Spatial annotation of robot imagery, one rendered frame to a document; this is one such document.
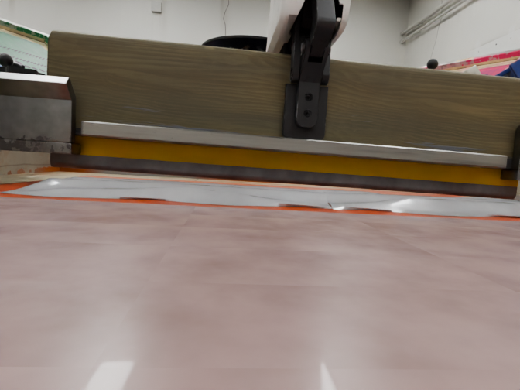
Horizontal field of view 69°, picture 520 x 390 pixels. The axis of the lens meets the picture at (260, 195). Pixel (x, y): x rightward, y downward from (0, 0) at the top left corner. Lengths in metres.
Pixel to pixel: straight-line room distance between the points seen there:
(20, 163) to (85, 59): 0.15
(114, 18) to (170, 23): 0.61
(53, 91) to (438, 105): 0.29
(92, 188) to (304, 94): 0.16
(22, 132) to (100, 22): 4.58
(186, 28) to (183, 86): 4.41
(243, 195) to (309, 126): 0.09
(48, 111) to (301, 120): 0.18
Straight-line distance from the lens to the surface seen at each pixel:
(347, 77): 0.31
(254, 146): 0.28
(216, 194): 0.21
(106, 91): 0.31
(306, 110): 0.29
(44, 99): 0.31
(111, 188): 0.23
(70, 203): 0.19
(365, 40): 4.94
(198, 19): 4.72
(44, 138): 0.31
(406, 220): 0.20
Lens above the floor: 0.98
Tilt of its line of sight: 5 degrees down
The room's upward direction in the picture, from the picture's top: 3 degrees clockwise
